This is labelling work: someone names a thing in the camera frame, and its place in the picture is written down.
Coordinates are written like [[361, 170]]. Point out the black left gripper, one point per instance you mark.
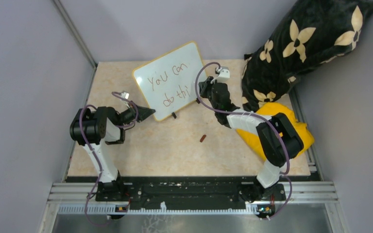
[[144, 112]]

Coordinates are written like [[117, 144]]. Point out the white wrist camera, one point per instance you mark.
[[124, 95], [223, 74]]

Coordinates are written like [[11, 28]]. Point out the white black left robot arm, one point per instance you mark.
[[94, 131]]

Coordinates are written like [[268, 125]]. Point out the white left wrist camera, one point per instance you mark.
[[124, 95]]

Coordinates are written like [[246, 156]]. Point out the yellow framed whiteboard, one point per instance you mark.
[[167, 82]]

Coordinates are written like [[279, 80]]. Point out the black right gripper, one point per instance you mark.
[[205, 85]]

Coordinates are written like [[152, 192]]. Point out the yellow cloth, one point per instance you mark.
[[272, 108]]

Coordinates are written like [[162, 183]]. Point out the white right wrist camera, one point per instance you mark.
[[223, 74]]

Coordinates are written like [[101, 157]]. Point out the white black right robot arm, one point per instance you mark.
[[278, 137]]

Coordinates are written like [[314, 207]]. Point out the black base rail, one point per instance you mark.
[[189, 193]]

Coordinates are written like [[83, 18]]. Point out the black floral pillow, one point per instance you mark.
[[312, 33]]

